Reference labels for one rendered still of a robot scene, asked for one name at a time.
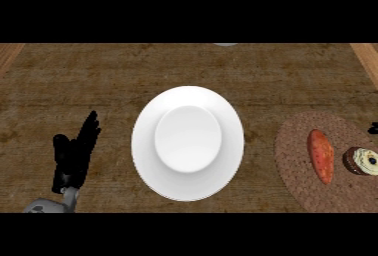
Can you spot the white oval plate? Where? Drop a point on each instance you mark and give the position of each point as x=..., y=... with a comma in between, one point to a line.
x=188, y=143

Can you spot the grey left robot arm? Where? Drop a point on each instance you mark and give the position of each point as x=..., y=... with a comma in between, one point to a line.
x=58, y=204

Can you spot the pale grey round object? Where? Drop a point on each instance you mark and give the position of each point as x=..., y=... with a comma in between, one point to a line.
x=226, y=44

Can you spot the brown woven round placemat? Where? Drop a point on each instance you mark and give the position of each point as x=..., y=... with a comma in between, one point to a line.
x=304, y=166

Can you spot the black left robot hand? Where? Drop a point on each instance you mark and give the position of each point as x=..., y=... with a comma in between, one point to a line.
x=74, y=156

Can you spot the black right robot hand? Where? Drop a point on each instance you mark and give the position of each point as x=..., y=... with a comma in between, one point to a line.
x=374, y=128

